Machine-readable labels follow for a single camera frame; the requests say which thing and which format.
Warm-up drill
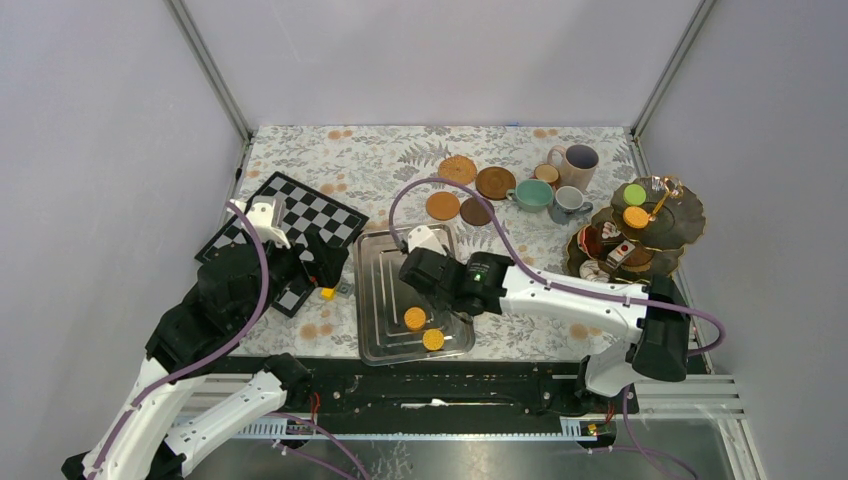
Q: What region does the white chocolate striped donut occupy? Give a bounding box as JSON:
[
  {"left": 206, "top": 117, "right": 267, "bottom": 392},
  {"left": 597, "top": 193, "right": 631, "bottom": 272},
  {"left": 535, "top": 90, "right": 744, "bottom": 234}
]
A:
[{"left": 578, "top": 260, "right": 611, "bottom": 283}]

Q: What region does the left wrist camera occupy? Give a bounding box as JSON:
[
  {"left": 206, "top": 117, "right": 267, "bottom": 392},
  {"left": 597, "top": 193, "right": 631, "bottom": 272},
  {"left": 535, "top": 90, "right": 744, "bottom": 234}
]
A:
[{"left": 230, "top": 195, "right": 292, "bottom": 249}]

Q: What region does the chocolate cake slice with cherry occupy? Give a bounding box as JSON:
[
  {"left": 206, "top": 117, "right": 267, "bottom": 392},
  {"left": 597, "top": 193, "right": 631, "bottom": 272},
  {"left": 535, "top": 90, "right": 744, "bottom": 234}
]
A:
[{"left": 605, "top": 240, "right": 636, "bottom": 270}]

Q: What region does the chocolate cake slice pink topping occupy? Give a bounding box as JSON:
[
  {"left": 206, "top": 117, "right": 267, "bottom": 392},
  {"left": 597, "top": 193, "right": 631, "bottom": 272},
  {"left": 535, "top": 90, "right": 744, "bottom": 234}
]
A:
[{"left": 599, "top": 222, "right": 623, "bottom": 243}]

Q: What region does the red frosted donut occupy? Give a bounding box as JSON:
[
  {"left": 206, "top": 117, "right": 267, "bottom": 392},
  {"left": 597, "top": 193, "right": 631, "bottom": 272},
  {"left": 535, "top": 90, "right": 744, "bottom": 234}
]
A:
[{"left": 577, "top": 225, "right": 594, "bottom": 258}]

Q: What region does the orange waffle cookie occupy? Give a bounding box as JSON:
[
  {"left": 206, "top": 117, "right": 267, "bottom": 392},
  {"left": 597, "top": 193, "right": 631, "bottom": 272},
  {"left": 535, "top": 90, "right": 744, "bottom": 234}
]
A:
[{"left": 622, "top": 206, "right": 652, "bottom": 229}]

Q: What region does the black white chessboard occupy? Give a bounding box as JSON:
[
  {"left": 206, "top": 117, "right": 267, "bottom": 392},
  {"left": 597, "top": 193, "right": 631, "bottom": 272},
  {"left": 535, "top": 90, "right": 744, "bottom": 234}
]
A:
[{"left": 195, "top": 172, "right": 369, "bottom": 318}]

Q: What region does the stainless steel tray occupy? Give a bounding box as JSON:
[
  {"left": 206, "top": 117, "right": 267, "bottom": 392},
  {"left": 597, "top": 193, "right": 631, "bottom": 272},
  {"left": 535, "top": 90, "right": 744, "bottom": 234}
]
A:
[{"left": 353, "top": 229, "right": 475, "bottom": 366}]

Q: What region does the dark walnut coaster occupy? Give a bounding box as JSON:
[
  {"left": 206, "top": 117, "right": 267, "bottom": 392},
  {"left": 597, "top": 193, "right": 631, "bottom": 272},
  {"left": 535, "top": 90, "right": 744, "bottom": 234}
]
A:
[{"left": 459, "top": 198, "right": 494, "bottom": 226}]

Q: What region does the brown wooden saucer coaster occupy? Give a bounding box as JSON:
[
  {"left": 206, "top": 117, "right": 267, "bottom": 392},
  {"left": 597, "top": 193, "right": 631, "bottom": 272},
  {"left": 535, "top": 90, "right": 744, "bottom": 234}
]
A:
[{"left": 475, "top": 166, "right": 517, "bottom": 200}]

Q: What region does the small grey block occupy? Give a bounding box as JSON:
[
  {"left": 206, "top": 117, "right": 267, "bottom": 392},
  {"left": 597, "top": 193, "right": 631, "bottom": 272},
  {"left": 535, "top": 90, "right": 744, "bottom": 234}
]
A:
[{"left": 337, "top": 282, "right": 354, "bottom": 297}]

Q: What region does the aluminium frame post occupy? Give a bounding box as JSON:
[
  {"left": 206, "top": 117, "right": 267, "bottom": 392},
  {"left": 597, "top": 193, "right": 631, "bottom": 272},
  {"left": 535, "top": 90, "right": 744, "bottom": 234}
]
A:
[
  {"left": 164, "top": 0, "right": 253, "bottom": 143},
  {"left": 630, "top": 0, "right": 718, "bottom": 143}
]

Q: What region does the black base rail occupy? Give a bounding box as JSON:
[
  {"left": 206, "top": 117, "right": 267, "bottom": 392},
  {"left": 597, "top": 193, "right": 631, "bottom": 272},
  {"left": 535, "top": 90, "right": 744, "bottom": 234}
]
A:
[{"left": 283, "top": 358, "right": 639, "bottom": 436}]

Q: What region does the three tier black cake stand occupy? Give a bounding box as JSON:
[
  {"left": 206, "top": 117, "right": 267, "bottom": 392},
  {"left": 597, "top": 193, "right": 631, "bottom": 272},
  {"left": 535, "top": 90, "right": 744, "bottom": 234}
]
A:
[{"left": 562, "top": 176, "right": 706, "bottom": 284}]

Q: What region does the aluminium frame post right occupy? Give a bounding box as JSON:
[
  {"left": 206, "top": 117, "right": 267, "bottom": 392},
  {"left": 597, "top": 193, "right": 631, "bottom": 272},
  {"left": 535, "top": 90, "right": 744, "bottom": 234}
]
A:
[{"left": 630, "top": 0, "right": 718, "bottom": 143}]

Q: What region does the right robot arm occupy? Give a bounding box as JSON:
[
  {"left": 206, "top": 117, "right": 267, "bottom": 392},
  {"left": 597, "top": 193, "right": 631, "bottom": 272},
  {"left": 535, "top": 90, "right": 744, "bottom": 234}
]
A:
[{"left": 399, "top": 248, "right": 690, "bottom": 412}]

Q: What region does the yellow block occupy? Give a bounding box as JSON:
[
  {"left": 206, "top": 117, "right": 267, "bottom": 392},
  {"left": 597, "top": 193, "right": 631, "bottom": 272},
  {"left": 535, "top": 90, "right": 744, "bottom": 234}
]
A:
[{"left": 320, "top": 288, "right": 337, "bottom": 301}]

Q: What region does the green macaron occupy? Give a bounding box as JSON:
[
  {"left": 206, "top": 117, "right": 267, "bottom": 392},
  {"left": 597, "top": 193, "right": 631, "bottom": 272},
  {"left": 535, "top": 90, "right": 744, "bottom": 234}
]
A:
[{"left": 622, "top": 183, "right": 647, "bottom": 207}]

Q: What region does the yellow waffle cookie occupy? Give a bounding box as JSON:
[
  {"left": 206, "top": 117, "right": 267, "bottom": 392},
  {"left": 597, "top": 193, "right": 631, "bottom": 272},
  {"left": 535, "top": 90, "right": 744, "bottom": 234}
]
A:
[{"left": 421, "top": 329, "right": 446, "bottom": 351}]

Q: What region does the light orange wooden coaster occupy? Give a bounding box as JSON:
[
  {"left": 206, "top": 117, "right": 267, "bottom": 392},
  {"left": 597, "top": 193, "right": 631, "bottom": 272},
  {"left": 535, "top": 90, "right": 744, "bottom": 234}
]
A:
[{"left": 425, "top": 192, "right": 461, "bottom": 221}]

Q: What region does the aluminium frame post left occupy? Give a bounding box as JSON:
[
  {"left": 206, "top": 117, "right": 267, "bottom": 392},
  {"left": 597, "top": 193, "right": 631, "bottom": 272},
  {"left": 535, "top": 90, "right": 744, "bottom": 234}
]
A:
[{"left": 164, "top": 0, "right": 253, "bottom": 143}]

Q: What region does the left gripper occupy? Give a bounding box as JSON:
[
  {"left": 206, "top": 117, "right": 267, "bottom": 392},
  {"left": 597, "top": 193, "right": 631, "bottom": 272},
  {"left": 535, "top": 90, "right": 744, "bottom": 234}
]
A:
[{"left": 238, "top": 227, "right": 351, "bottom": 330}]

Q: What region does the woven rattan coaster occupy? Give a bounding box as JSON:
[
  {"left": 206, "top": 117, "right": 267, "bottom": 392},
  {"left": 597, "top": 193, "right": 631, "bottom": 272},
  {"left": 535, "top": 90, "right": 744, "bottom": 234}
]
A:
[{"left": 437, "top": 155, "right": 478, "bottom": 185}]

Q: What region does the mint green cup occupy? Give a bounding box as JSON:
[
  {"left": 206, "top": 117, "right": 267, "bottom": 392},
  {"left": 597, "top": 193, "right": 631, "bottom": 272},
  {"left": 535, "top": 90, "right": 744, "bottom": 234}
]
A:
[{"left": 505, "top": 179, "right": 554, "bottom": 213}]

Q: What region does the small red cup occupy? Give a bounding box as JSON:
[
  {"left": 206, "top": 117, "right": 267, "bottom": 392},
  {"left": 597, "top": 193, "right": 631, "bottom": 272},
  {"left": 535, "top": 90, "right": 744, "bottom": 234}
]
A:
[{"left": 533, "top": 164, "right": 560, "bottom": 188}]

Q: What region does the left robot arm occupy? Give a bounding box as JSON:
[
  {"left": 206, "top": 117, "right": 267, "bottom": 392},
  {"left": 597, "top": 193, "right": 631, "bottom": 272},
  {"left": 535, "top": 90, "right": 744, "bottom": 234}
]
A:
[{"left": 61, "top": 232, "right": 348, "bottom": 479}]

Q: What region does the grey patterned mug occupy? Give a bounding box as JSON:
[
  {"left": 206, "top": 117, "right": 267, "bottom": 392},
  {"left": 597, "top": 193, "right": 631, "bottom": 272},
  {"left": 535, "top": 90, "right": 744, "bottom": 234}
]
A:
[{"left": 548, "top": 186, "right": 594, "bottom": 225}]

